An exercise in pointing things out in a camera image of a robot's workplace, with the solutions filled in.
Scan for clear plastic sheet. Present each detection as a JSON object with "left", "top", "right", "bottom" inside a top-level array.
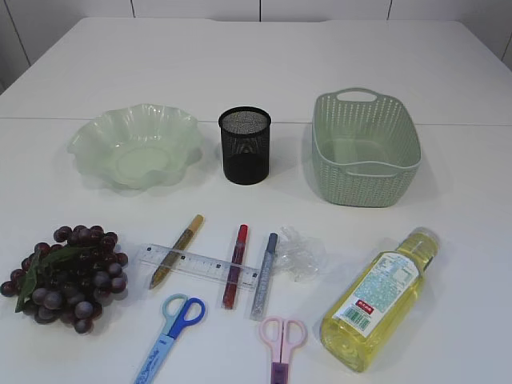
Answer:
[{"left": 274, "top": 226, "right": 328, "bottom": 282}]

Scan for yellow tea bottle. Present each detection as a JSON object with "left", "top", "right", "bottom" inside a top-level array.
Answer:
[{"left": 320, "top": 227, "right": 440, "bottom": 372}]

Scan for purple artificial grape bunch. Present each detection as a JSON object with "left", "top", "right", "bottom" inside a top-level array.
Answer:
[{"left": 1, "top": 225, "right": 129, "bottom": 334}]

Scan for black mesh pen cup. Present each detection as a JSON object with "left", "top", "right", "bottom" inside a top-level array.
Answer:
[{"left": 218, "top": 106, "right": 271, "bottom": 185}]

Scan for gold glitter pen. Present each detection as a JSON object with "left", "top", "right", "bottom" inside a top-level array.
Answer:
[{"left": 149, "top": 214, "right": 204, "bottom": 290}]

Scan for silver glitter pen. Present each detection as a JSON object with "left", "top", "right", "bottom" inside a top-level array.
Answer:
[{"left": 250, "top": 233, "right": 278, "bottom": 321}]

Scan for red glitter pen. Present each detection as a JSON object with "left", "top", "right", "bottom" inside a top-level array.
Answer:
[{"left": 222, "top": 224, "right": 249, "bottom": 310}]

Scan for green woven plastic basket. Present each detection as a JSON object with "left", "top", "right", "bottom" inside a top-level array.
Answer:
[{"left": 312, "top": 88, "right": 422, "bottom": 208}]

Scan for clear plastic ruler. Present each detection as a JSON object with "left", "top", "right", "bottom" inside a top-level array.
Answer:
[{"left": 138, "top": 244, "right": 260, "bottom": 290}]

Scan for green wavy plastic plate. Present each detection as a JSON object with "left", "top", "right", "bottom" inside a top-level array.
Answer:
[{"left": 67, "top": 104, "right": 202, "bottom": 190}]

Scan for blue scissors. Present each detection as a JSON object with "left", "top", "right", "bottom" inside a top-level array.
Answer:
[{"left": 134, "top": 294, "right": 206, "bottom": 384}]

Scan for pink scissors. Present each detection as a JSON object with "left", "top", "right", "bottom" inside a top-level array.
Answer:
[{"left": 258, "top": 316, "right": 308, "bottom": 384}]

